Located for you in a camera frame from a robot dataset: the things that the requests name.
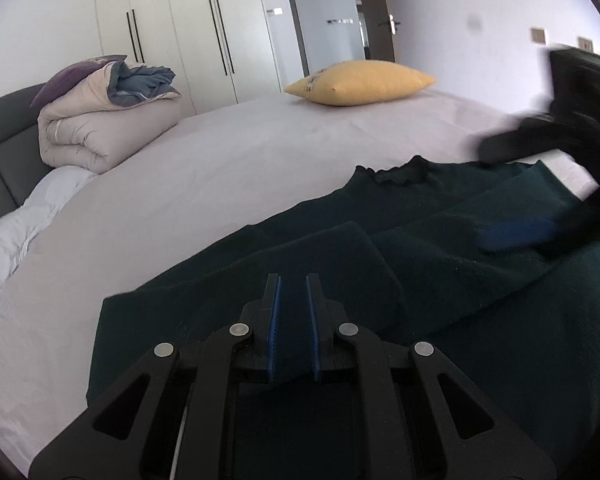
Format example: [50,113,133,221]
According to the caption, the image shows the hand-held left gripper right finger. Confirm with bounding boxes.
[306,274,558,480]

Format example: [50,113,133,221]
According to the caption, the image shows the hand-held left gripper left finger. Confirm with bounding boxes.
[28,274,283,480]

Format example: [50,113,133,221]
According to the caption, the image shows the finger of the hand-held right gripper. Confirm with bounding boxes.
[474,187,600,257]
[477,115,581,167]

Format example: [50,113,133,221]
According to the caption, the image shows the dark green sweater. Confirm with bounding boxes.
[86,156,600,480]

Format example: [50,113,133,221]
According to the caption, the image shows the bed with white sheet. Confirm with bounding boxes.
[0,82,600,476]

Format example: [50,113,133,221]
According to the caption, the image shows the yellow pillow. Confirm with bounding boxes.
[283,59,438,107]

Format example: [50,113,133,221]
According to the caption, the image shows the folded beige duvet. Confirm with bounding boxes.
[37,57,182,175]

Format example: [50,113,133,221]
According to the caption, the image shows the white quilt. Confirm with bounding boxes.
[0,165,98,331]

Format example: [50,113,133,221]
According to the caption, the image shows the cream wardrobe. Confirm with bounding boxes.
[94,0,311,116]

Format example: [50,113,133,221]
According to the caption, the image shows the grey padded headboard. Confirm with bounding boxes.
[0,84,48,236]

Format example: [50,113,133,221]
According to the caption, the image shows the purple pillow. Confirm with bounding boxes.
[30,55,128,108]

